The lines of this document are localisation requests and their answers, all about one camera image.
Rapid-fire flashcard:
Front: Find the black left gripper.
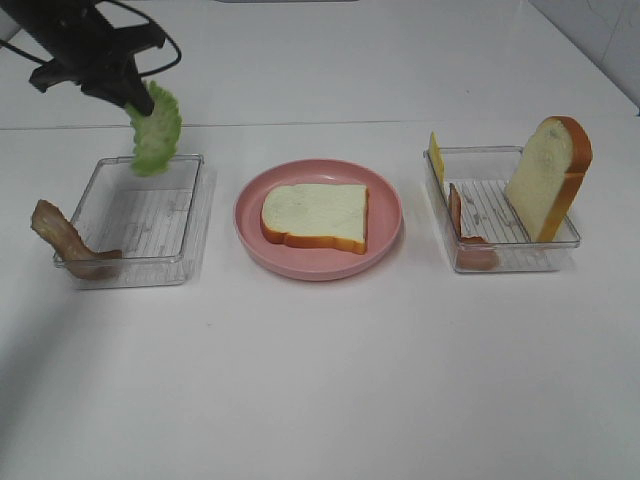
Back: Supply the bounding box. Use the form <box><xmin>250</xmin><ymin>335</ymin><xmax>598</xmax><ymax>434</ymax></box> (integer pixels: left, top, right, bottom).
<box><xmin>1</xmin><ymin>1</ymin><xmax>166</xmax><ymax>116</ymax></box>

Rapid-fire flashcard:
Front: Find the green lettuce leaf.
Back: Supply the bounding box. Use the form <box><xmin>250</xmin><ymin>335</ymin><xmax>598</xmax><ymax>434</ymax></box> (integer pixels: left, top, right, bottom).
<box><xmin>125</xmin><ymin>80</ymin><xmax>182</xmax><ymax>176</ymax></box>

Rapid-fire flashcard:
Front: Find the brown bacon strip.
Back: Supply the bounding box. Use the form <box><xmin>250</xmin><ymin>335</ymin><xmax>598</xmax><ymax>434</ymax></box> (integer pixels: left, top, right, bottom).
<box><xmin>31</xmin><ymin>199</ymin><xmax>123</xmax><ymax>281</ymax></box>

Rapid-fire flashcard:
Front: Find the bread slice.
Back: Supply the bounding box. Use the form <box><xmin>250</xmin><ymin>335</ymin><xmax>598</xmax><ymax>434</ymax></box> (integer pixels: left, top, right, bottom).
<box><xmin>505</xmin><ymin>116</ymin><xmax>593</xmax><ymax>243</ymax></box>
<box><xmin>260</xmin><ymin>183</ymin><xmax>369</xmax><ymax>255</ymax></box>

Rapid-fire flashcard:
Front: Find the yellow cheese slice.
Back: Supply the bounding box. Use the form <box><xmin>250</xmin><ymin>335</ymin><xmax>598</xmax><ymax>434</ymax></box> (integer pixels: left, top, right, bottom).
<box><xmin>428</xmin><ymin>132</ymin><xmax>445</xmax><ymax>188</ymax></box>

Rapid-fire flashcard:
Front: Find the red bacon strip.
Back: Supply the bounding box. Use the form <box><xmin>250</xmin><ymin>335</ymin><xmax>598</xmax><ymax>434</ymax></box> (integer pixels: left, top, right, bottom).
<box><xmin>448</xmin><ymin>183</ymin><xmax>499</xmax><ymax>272</ymax></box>

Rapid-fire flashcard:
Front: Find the clear left plastic tray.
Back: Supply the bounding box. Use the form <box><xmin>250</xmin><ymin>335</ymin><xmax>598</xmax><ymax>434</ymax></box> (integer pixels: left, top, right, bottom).
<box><xmin>53</xmin><ymin>154</ymin><xmax>215</xmax><ymax>289</ymax></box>

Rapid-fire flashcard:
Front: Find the clear plastic tray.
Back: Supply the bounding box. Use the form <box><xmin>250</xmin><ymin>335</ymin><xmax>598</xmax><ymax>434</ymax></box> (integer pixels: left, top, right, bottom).
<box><xmin>423</xmin><ymin>146</ymin><xmax>581</xmax><ymax>274</ymax></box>
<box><xmin>53</xmin><ymin>154</ymin><xmax>215</xmax><ymax>289</ymax></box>

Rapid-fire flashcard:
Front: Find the pink round plate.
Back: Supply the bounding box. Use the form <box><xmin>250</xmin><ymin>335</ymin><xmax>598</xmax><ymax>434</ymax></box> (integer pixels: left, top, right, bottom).
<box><xmin>234</xmin><ymin>159</ymin><xmax>403</xmax><ymax>281</ymax></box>

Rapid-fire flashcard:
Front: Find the clear right plastic tray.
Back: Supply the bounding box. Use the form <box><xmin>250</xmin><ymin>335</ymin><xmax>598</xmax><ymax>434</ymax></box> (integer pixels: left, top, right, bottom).
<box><xmin>423</xmin><ymin>146</ymin><xmax>581</xmax><ymax>274</ymax></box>

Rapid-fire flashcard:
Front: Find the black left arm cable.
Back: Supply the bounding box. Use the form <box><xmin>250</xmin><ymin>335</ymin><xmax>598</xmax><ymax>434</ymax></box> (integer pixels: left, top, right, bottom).
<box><xmin>0</xmin><ymin>0</ymin><xmax>183</xmax><ymax>77</ymax></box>

